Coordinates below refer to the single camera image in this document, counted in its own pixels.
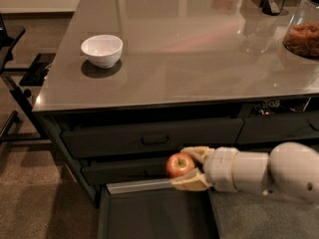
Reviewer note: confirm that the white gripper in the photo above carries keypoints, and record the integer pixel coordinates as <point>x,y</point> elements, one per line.
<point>219,165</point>

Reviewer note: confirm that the red apple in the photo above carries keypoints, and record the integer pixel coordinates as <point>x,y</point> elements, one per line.
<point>178,165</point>

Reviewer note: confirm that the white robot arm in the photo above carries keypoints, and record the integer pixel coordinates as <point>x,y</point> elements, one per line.
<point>289,173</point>

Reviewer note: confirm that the dark top left drawer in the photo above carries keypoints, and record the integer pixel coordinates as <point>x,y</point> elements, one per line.
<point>108,140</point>

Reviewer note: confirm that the dark drawer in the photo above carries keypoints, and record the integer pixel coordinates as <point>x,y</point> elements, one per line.
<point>125,168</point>
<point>282,127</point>
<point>108,140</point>

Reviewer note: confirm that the dark middle left drawer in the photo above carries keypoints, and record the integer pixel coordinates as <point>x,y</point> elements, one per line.
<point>125,168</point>

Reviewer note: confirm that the open bottom left drawer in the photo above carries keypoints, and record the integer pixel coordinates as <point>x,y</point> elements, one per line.
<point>153,209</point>

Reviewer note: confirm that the dark top right drawer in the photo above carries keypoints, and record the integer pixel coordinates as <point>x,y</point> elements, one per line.
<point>282,127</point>

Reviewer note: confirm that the white ceramic bowl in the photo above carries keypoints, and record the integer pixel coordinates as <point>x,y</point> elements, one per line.
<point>103,51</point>

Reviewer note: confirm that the glass jar with snacks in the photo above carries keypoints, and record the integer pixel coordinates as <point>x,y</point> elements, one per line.
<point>302,36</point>

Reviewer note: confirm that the black chair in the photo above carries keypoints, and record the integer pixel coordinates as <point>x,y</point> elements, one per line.
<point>19,81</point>

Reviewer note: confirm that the dark counter cabinet frame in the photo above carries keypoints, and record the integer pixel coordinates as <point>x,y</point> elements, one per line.
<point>55,119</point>

